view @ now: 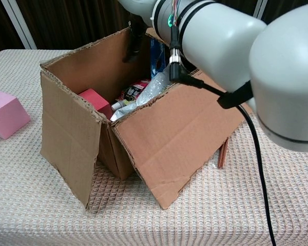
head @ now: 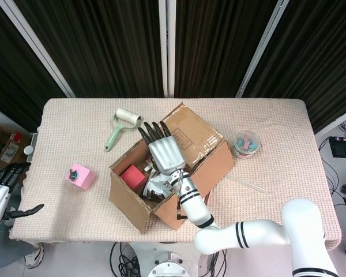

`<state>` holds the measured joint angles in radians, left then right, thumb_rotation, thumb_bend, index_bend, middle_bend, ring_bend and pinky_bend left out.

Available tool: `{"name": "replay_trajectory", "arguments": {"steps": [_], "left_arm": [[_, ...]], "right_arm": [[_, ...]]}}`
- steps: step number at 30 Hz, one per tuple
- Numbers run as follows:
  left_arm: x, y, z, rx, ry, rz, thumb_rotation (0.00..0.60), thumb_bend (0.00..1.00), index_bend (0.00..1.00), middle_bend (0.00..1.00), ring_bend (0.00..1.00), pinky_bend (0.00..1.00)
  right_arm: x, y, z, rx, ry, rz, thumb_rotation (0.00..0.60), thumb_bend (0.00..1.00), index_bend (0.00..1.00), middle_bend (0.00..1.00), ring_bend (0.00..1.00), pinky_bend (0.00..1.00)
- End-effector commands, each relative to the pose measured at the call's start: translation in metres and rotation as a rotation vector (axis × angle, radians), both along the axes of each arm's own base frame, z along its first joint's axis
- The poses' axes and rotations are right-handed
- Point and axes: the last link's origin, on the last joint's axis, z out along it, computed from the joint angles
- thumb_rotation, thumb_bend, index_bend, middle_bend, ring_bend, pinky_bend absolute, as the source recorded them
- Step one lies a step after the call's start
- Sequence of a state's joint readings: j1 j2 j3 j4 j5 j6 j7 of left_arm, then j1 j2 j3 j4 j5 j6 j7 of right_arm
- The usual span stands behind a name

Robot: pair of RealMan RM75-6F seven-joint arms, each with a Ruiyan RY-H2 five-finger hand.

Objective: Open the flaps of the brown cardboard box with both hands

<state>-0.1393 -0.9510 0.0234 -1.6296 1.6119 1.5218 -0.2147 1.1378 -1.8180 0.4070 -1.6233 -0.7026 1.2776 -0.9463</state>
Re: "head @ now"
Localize cardboard box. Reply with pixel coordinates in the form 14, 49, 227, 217
108, 101, 236, 234
0, 123, 33, 174

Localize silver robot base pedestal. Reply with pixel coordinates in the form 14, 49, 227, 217
129, 241, 204, 277

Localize clear plastic tube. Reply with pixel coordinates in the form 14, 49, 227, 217
227, 174, 268, 194

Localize white device with gray knob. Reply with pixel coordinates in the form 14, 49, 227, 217
23, 133, 39, 163

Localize clear jar of binder clips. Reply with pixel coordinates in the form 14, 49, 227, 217
231, 130, 261, 160

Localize black floor cables bundle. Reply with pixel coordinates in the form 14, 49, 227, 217
318, 135, 346, 209

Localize white sneaker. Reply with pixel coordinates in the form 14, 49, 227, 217
24, 244, 45, 269

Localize pink cube box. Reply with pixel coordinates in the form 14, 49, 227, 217
64, 163, 97, 191

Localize black laptop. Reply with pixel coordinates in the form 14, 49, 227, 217
328, 136, 346, 159

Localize red box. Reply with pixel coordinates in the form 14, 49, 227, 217
119, 164, 146, 192

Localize black cables under robot base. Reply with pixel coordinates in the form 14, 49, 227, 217
109, 241, 142, 277

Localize green handled lint roller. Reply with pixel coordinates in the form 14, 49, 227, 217
104, 107, 141, 152

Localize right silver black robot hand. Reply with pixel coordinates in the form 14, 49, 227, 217
137, 121, 186, 175

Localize thin cable on right arm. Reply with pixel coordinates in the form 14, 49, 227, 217
175, 170, 189, 220

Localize dark silver snack bag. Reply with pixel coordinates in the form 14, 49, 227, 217
142, 169, 179, 202

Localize white partition frame post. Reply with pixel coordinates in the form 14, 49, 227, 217
0, 0, 76, 99
235, 0, 291, 99
158, 0, 177, 98

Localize dark pleated curtain panel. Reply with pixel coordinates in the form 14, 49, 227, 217
243, 0, 346, 134
175, 0, 279, 99
0, 0, 67, 134
13, 0, 165, 99

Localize cardboard box on floor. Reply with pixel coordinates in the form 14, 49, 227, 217
0, 123, 33, 174

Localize beige woven tablecloth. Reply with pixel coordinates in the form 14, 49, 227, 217
10, 98, 343, 255

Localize person leg in blue jeans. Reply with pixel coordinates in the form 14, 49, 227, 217
0, 184, 35, 266

